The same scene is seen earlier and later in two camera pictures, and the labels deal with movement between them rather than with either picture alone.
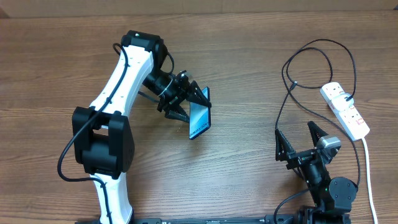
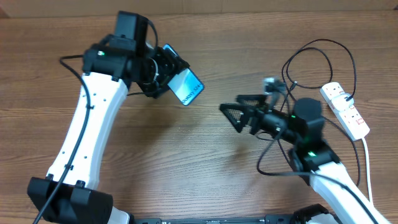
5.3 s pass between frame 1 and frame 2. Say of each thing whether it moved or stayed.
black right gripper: moved
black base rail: stayed
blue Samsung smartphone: moved
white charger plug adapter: stayed
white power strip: stayed
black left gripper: moved
